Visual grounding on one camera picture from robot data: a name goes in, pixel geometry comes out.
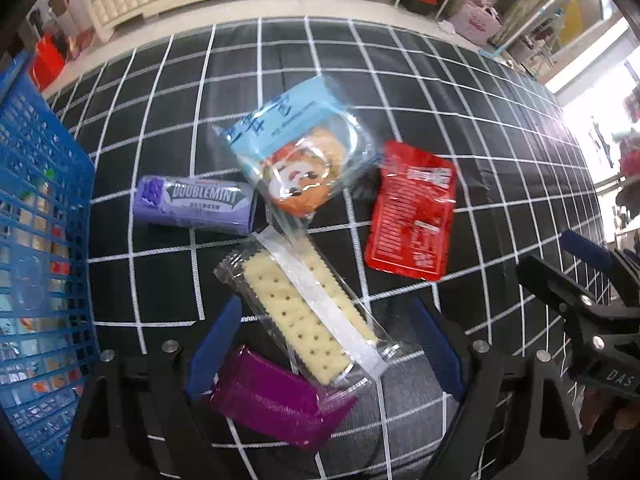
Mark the purple foil snack packet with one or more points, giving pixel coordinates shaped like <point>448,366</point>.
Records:
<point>272,401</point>

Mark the pink gift bag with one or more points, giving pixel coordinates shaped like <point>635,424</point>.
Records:
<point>476,22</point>

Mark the blue plastic basket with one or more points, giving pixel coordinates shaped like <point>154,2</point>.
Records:
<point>47,336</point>

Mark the purple doublemint gum tube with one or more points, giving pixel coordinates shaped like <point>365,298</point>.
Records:
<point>200,204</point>

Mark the red paper bag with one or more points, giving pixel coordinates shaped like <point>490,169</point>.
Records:
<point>47,62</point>

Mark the clear cracker packet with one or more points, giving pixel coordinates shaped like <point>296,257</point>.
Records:
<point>309,310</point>

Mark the red foil snack pouch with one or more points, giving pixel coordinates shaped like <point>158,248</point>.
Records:
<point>413,214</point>

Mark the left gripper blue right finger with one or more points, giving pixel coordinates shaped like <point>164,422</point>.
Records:
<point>443,344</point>

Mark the person right hand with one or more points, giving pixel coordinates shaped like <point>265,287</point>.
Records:
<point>596,402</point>

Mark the blue cartoon bread packet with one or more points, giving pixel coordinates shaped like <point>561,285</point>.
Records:
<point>300,149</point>

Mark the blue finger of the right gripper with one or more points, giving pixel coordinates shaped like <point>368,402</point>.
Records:
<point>583,249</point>

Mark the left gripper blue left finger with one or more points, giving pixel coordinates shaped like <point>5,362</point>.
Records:
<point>211,350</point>

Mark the black white grid tablecloth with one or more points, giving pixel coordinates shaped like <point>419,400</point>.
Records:
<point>159,109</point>

